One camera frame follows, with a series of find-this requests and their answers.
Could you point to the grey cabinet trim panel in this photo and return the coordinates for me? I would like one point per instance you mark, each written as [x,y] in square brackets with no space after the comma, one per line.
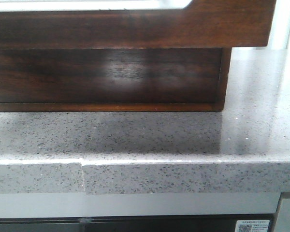
[55,205]

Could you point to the white QR code label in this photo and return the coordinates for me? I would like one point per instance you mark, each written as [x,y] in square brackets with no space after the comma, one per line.
[252,225]

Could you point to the black appliance under counter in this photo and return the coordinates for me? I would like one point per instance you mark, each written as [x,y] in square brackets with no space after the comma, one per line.
[177,223]

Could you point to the dark wooden drawer cabinet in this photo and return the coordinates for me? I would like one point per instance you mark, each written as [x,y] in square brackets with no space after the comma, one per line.
[223,79]

